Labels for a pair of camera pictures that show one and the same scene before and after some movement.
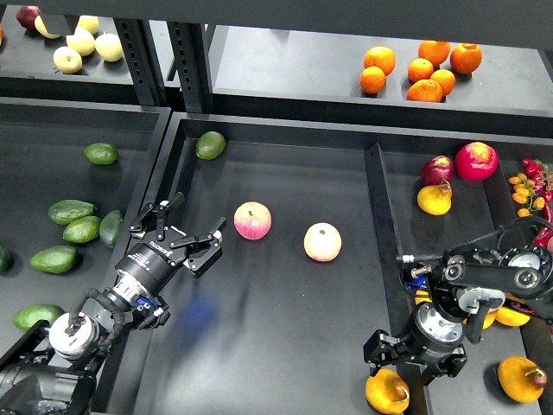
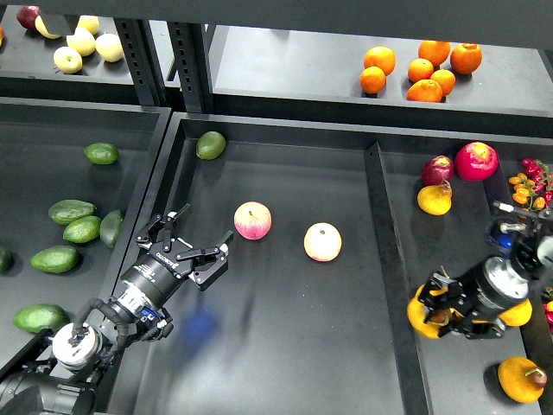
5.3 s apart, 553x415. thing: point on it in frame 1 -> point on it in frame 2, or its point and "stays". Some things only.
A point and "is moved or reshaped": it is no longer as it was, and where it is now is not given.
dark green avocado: [28, 316] stays
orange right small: [445, 79] stays
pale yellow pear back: [90, 22] stays
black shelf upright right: [191, 59] stays
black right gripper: [430, 335] -> [479, 292]
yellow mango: [387, 392] is moved or reshaped
